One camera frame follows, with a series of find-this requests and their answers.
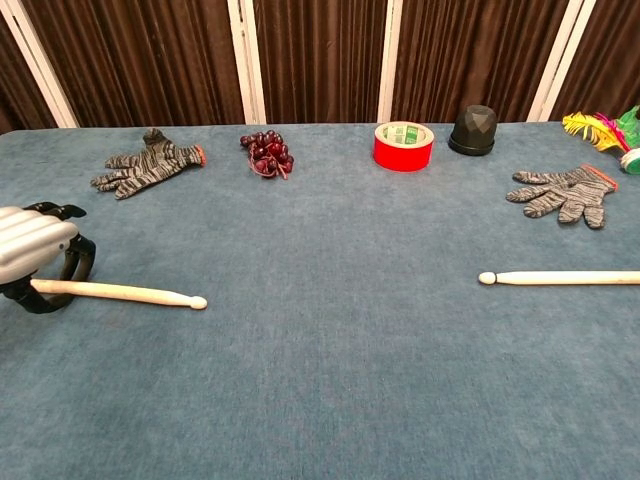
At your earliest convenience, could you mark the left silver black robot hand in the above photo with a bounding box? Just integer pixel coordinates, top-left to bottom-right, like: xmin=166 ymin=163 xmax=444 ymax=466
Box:
xmin=0 ymin=201 xmax=97 ymax=315

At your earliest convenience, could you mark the pale wooden drumstick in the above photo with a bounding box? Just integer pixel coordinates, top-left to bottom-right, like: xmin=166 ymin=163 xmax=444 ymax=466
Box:
xmin=29 ymin=278 xmax=208 ymax=311
xmin=478 ymin=270 xmax=640 ymax=287

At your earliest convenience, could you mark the grey striped knit glove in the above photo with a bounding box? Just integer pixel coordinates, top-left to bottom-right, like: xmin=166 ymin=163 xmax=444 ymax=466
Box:
xmin=505 ymin=164 xmax=619 ymax=230
xmin=90 ymin=128 xmax=208 ymax=201

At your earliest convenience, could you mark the dark red grape bunch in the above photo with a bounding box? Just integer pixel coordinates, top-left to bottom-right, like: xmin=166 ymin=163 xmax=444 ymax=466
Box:
xmin=239 ymin=129 xmax=295 ymax=181

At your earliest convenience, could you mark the blue table mat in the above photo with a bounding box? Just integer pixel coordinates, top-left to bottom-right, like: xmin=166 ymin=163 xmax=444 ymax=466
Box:
xmin=0 ymin=121 xmax=640 ymax=480

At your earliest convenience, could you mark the brown pleated curtain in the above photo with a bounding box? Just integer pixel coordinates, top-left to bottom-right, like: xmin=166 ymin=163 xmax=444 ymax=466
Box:
xmin=0 ymin=0 xmax=640 ymax=136

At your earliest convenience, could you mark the red tape roll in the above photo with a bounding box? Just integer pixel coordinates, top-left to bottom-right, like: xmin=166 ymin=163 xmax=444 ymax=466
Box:
xmin=372 ymin=121 xmax=435 ymax=173

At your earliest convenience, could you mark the black faceted cup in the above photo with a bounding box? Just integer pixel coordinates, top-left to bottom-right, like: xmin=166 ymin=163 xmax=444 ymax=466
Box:
xmin=447 ymin=104 xmax=498 ymax=157

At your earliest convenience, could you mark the colourful feather shuttlecock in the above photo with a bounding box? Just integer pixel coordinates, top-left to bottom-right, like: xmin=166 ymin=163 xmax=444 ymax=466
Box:
xmin=561 ymin=104 xmax=640 ymax=176

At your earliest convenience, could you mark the white screen frame post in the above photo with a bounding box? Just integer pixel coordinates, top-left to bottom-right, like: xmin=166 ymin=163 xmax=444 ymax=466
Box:
xmin=526 ymin=0 xmax=599 ymax=123
xmin=0 ymin=0 xmax=80 ymax=129
xmin=376 ymin=0 xmax=404 ymax=124
xmin=227 ymin=0 xmax=268 ymax=125

